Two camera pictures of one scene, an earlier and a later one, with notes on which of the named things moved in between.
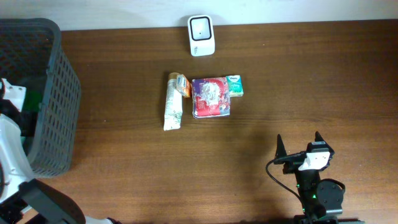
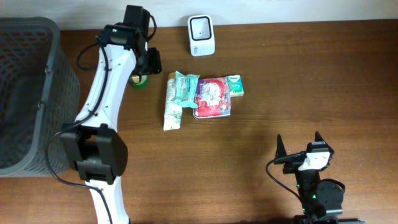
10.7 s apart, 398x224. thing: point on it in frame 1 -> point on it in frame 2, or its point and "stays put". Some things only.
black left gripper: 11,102 -> 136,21
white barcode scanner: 201,33 stays put
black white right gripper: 281,151 stays put
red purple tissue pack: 210,98 stays put
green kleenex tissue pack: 235,84 stays put
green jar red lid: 33,98 -> 134,81
